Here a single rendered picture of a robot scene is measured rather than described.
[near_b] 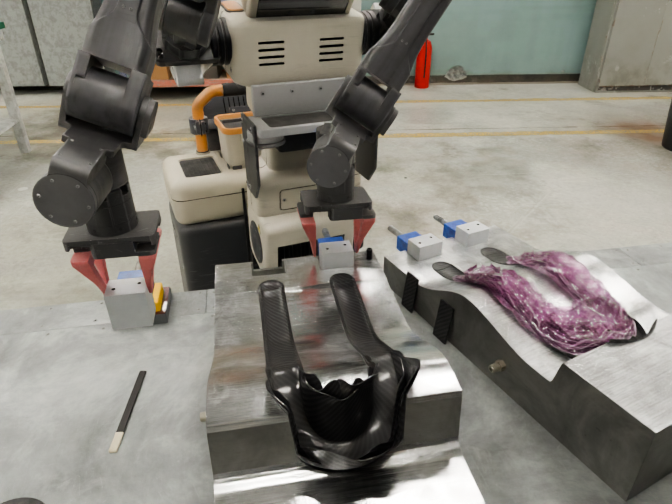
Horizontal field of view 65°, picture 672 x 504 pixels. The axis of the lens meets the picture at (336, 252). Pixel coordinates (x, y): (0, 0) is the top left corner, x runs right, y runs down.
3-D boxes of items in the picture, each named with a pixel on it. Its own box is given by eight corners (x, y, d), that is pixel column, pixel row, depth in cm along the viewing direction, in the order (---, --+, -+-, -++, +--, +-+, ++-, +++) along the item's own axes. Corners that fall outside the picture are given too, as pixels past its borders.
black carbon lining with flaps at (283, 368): (255, 292, 81) (250, 238, 76) (357, 282, 83) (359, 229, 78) (275, 492, 51) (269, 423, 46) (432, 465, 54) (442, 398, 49)
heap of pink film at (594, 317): (440, 281, 85) (445, 238, 82) (520, 255, 93) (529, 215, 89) (568, 381, 66) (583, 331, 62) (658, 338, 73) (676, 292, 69)
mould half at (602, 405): (382, 281, 96) (385, 228, 90) (491, 248, 106) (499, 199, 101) (625, 502, 58) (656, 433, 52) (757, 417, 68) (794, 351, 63)
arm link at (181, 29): (208, 18, 94) (178, 6, 92) (213, -18, 84) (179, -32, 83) (193, 63, 91) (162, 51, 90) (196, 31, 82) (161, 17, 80)
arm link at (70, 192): (160, 96, 57) (77, 65, 54) (132, 132, 47) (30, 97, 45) (138, 190, 62) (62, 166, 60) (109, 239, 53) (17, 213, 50)
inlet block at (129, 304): (128, 273, 78) (120, 242, 75) (163, 270, 79) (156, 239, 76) (112, 330, 67) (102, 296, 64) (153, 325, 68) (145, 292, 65)
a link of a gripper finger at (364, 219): (374, 260, 83) (377, 205, 78) (330, 264, 82) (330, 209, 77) (364, 240, 89) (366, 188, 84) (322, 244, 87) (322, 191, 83)
